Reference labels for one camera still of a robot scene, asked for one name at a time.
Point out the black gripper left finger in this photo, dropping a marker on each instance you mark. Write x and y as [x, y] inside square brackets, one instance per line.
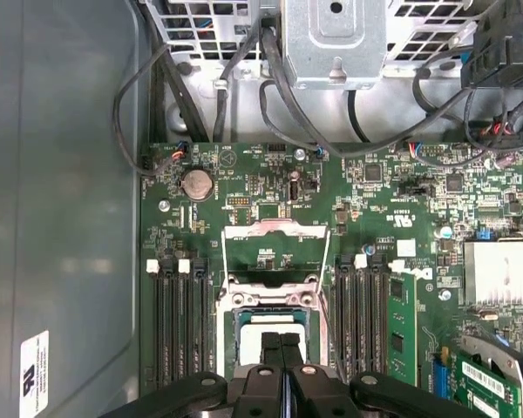
[261, 392]

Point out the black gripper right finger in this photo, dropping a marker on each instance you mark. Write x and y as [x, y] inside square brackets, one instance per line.
[314, 392]

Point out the silver CPU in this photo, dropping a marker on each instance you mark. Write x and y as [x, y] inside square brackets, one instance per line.
[250, 344]

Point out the metal socket cover frame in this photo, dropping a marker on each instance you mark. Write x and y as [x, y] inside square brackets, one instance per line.
[279, 227]

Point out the CPU socket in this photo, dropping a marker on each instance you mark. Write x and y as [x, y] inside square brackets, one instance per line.
[226, 335]

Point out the black RAM slot white clips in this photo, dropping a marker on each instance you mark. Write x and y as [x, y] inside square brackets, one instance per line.
[395, 264]
[160, 326]
[358, 326]
[191, 326]

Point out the blue expansion slot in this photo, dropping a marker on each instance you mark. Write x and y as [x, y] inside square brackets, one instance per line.
[441, 374]

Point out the green RAM stick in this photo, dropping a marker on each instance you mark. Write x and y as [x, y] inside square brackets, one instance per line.
[403, 326]

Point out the black graphics card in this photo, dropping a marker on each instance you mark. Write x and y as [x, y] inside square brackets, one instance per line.
[488, 383]

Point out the green motherboard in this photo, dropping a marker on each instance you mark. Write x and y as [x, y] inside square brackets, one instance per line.
[375, 209]

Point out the silver USB port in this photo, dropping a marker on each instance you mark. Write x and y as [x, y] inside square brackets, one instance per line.
[295, 189]

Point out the silver coin battery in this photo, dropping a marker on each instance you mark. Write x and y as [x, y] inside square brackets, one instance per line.
[197, 184]

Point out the silver chipset heat sink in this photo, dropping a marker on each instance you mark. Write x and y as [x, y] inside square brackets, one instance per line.
[501, 272]

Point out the white label sticker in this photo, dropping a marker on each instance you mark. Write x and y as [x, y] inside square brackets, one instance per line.
[35, 370]

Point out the black open PC case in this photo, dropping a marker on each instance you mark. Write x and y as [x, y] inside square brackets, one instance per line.
[69, 174]

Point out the silver metal drive cage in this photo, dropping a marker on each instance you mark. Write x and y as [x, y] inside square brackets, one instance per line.
[335, 52]

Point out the black plastic connector block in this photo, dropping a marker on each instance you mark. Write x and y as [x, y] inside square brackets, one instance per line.
[497, 56]

